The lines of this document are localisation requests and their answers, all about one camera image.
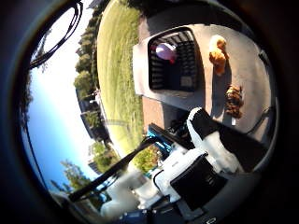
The brown striped plush toy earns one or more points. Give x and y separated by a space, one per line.
233 101

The pink round plush toy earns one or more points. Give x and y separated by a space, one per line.
165 51

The black plastic slatted basket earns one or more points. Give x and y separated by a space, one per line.
187 62

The orange plush dog toy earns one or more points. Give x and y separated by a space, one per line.
218 57

